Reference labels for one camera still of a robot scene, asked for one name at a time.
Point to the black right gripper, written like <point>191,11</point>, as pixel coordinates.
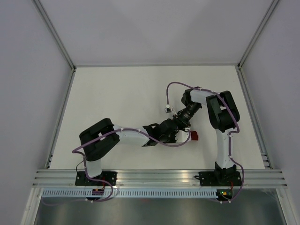
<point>183,123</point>

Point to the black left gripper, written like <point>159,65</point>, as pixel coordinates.
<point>173,140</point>

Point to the red cloth napkin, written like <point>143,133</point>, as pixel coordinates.
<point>194,136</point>

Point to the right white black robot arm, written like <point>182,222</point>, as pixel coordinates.
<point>223,116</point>

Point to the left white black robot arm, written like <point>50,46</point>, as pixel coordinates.
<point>100,138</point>

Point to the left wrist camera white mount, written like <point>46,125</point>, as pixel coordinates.
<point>183,136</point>

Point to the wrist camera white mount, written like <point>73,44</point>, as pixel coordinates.
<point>169,109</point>
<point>183,136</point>

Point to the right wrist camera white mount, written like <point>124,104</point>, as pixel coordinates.
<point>169,109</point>

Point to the right robot arm base mount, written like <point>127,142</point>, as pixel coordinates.
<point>210,179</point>

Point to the white slotted cable duct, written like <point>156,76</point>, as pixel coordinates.
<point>134,192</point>

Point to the aluminium frame rail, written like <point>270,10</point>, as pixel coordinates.
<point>65,178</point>

